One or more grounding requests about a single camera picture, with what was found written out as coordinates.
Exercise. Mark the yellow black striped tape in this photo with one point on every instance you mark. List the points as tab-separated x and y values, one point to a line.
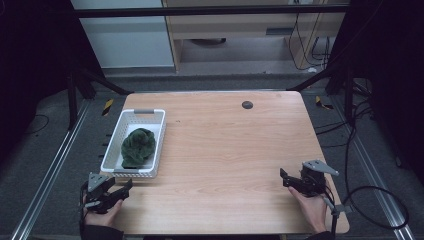
107	106
320	103

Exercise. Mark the black metal stand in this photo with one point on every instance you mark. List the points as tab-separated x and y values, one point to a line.
348	96
72	100

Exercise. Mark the black horizontal frame bar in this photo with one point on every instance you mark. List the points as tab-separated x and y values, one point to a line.
200	12

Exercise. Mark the light wooden desk furniture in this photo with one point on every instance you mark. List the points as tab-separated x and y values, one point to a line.
233	30

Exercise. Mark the person's left hand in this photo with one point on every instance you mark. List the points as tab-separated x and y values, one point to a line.
104	217

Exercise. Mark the grey round table grommet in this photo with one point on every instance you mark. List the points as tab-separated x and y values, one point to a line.
247	105

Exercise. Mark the dark green cloth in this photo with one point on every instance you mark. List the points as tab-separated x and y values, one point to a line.
137	146

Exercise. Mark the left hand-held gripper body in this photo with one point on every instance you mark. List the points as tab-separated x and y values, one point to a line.
98	196

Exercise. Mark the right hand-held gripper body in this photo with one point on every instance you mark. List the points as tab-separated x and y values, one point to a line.
314	178

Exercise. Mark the silver metal floor rail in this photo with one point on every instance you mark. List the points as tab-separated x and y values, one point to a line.
376	186
50	173

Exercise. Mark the black curtain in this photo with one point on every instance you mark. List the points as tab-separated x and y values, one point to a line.
390	83
33	66

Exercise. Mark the person's right hand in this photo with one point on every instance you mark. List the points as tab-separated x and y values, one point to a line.
311	209

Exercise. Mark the white plastic basket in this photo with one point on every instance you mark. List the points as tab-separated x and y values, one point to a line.
113	160

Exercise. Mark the white cabinet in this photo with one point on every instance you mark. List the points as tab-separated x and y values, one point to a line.
126	43

